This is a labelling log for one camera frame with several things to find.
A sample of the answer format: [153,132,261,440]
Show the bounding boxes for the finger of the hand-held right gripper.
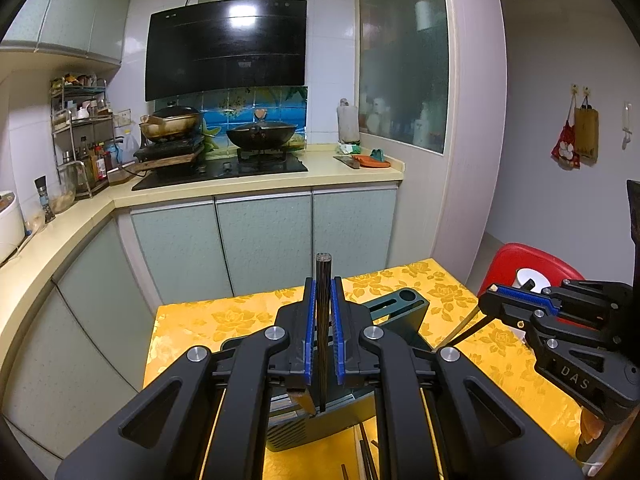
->
[478,293,614,352]
[489,278,634,332]

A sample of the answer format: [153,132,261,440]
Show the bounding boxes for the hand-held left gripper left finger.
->
[55,276,318,480]

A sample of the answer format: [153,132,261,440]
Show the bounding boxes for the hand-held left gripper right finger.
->
[331,276,584,480]

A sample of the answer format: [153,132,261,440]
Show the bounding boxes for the dark wooden chopstick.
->
[314,251,335,415]
[437,284,498,350]

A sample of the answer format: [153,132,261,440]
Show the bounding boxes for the dark green utensil holder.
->
[220,287,430,454]

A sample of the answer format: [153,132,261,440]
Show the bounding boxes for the pile of wooden chopsticks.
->
[291,391,382,480]

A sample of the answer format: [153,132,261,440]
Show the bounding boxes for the person's right hand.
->
[579,406,608,454]

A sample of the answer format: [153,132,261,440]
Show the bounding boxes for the white electric kettle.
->
[514,266,552,292]

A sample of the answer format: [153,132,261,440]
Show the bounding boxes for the red plastic stool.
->
[476,241,587,302]

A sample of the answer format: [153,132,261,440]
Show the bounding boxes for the yellow floral tablecloth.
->
[142,258,598,480]

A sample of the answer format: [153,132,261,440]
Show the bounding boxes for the red hanging bag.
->
[550,104,582,171]

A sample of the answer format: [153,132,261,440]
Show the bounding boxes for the orange plastic tray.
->
[350,148,392,169]

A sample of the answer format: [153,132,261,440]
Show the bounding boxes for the brown hanging bag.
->
[573,94,600,164]

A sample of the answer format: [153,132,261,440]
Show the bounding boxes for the black glass gas hob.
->
[131,151,309,192]

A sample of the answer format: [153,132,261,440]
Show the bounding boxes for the black lidded wok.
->
[225,107,304,152]

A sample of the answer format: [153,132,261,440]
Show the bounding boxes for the paper towel roll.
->
[336,96,362,144]

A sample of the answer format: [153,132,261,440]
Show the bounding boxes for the black portable stove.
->
[131,136,207,169]

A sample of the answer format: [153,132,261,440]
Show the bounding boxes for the blue beach tile mural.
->
[175,86,308,153]

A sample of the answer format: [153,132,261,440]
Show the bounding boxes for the golden lidded pan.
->
[138,101,204,143]

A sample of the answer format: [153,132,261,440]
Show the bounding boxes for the beige kitchen counter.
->
[0,144,405,361]

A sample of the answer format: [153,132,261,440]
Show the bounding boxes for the clear plastic bottle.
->
[117,129,142,167]

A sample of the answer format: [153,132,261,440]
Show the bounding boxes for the frosted glass partition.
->
[357,0,450,156]

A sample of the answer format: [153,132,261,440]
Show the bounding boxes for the glass jar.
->
[51,164,78,214]

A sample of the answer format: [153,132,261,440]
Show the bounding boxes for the black range hood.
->
[144,0,309,103]

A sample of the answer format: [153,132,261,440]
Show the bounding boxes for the black pepper grinder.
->
[33,175,57,224]

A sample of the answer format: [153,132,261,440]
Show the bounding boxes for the metal spice rack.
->
[49,73,119,197]

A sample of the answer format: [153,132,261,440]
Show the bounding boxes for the white rice cooker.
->
[0,190,27,264]

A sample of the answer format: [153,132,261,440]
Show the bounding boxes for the pale green wall cabinet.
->
[0,0,137,67]

